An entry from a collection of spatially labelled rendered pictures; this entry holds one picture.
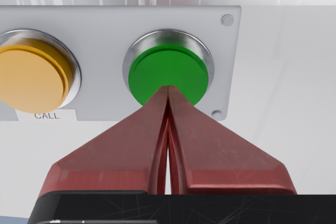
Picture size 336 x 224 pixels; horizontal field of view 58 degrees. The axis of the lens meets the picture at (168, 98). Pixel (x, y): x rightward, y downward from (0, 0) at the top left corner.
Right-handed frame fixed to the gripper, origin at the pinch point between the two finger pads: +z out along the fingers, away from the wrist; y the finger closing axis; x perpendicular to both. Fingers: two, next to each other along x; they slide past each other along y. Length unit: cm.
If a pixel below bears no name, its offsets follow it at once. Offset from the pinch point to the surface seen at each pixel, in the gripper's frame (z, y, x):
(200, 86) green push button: 2.8, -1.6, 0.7
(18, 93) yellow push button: 2.7, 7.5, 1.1
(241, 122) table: 13.7, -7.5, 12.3
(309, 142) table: 13.7, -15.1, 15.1
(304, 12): 14.0, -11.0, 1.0
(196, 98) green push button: 2.7, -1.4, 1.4
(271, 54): 13.9, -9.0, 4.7
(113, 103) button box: 3.9, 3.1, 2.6
